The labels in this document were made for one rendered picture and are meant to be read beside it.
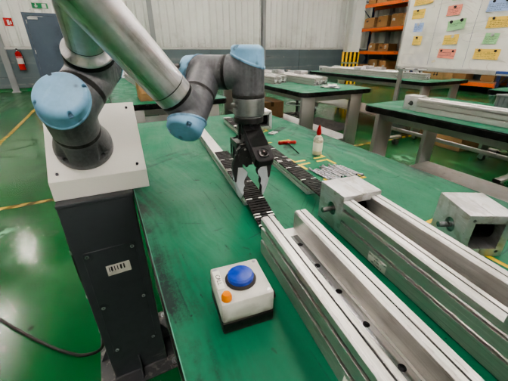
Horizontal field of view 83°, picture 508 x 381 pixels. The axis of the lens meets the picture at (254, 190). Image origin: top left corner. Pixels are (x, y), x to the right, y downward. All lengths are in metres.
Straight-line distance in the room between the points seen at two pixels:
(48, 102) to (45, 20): 10.63
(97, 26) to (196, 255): 0.42
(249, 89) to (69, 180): 0.55
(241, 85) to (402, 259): 0.47
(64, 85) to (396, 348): 0.79
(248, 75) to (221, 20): 11.51
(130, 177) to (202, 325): 0.56
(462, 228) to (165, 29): 11.27
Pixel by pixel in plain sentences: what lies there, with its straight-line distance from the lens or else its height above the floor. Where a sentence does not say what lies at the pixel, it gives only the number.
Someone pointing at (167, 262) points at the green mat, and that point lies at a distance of 0.61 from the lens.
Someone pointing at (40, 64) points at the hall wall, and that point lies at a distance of 11.43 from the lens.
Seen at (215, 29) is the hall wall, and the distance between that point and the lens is 12.06.
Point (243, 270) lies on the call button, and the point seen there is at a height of 0.85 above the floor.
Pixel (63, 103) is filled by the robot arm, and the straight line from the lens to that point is 0.78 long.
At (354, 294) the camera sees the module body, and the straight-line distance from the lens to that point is 0.47.
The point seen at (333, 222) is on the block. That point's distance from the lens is 0.69.
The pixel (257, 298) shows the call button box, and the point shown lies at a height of 0.83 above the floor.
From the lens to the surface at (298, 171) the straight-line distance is 0.90.
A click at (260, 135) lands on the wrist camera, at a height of 0.98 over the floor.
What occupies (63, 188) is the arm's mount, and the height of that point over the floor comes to 0.81.
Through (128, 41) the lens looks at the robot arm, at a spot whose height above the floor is 1.17.
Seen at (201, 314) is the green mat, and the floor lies 0.78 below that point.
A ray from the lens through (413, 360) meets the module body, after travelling 0.43.
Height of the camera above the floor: 1.16
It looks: 26 degrees down
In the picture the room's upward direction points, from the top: straight up
